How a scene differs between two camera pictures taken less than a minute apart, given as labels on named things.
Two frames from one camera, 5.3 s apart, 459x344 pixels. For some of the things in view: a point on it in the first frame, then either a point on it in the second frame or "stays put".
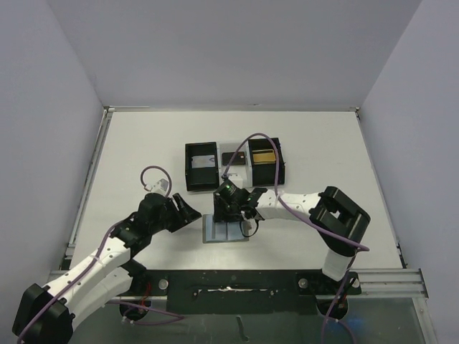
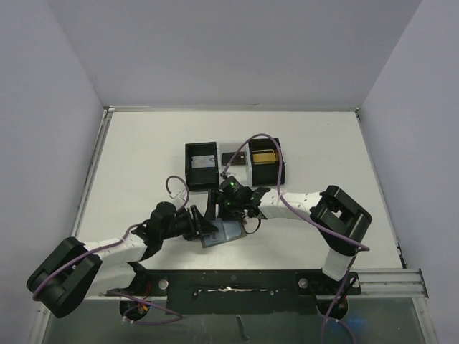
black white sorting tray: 254,165 stays put
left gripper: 189,216 → 197,223
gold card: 264,158 stays put
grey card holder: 214,231 stays put
